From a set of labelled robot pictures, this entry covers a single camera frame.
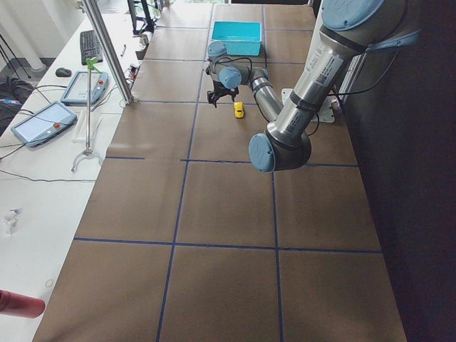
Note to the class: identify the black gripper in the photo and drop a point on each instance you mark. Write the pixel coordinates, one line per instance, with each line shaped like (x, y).
(221, 90)

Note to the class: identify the yellow beetle toy car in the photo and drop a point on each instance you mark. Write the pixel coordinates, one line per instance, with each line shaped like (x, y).
(238, 109)

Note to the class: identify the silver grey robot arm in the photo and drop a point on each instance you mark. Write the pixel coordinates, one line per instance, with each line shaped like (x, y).
(348, 29)

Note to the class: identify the turquoise plastic bin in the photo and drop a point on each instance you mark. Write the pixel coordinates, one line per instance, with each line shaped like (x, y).
(241, 38)

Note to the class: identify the metal cup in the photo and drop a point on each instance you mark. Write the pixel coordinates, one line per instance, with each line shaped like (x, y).
(143, 42)

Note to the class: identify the black keyboard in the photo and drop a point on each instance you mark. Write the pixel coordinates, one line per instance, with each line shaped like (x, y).
(90, 46)

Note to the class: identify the far teach pendant tablet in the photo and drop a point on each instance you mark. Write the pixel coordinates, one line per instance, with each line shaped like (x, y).
(77, 90)

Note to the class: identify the teach pendant tablet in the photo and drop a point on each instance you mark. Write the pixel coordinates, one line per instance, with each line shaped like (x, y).
(45, 125)
(77, 90)

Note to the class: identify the white foam tray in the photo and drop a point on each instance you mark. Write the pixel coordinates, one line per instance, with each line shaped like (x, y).
(80, 129)

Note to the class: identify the black computer mouse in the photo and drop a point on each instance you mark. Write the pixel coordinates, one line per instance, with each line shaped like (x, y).
(63, 72)

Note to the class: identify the near teach pendant tablet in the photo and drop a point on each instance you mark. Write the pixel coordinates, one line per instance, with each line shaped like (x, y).
(45, 125)

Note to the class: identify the white small figure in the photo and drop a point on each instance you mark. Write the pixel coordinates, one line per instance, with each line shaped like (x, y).
(11, 220)

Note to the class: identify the red cylinder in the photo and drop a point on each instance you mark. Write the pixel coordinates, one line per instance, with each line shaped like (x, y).
(13, 304)

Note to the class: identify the aluminium frame post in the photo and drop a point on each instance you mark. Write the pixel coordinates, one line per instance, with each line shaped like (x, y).
(95, 17)

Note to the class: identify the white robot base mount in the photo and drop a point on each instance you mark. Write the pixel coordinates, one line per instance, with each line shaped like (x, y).
(326, 113)

